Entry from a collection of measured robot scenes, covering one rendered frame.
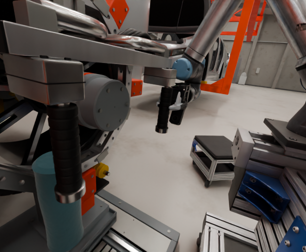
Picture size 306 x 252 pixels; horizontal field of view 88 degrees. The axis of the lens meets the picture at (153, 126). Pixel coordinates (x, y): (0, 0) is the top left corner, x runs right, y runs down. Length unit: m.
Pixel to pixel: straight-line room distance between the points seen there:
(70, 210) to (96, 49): 0.36
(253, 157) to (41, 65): 0.55
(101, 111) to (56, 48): 0.17
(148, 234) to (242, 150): 0.72
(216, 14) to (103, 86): 0.42
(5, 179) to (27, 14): 0.36
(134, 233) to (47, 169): 0.76
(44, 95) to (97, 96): 0.16
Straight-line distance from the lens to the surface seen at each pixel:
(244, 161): 0.58
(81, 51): 0.27
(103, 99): 0.37
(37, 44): 0.24
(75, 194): 0.28
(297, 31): 0.74
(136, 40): 0.42
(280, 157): 0.59
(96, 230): 1.00
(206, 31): 0.62
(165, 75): 0.48
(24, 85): 0.25
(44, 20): 0.25
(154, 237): 1.06
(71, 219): 0.49
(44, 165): 0.40
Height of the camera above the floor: 0.96
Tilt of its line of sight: 21 degrees down
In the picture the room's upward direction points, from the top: 7 degrees clockwise
